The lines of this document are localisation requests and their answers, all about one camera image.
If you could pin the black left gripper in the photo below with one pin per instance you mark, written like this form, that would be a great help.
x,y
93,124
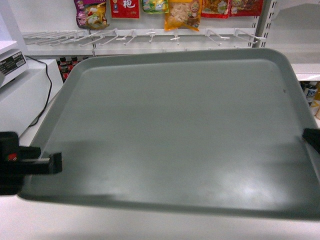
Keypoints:
x,y
17,161

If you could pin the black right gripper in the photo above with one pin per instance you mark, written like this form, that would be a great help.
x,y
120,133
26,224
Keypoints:
x,y
312,137

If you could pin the grey rectangular serving tray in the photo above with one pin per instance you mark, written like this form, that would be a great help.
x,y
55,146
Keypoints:
x,y
207,132

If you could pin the white checkout scale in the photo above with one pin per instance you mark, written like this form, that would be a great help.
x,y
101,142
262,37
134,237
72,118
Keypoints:
x,y
12,61

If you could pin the purple snack bag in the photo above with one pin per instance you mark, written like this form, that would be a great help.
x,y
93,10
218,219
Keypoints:
x,y
91,14

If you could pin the red snack bag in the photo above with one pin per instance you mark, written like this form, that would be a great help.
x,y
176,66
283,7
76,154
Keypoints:
x,y
125,9

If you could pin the yellow snack bag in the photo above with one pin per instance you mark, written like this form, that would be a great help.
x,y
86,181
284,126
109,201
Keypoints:
x,y
183,14

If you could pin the white shelf upright post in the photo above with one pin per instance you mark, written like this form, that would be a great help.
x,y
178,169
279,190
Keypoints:
x,y
262,24

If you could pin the white peg hook rail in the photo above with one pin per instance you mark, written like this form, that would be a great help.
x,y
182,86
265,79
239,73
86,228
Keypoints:
x,y
103,37

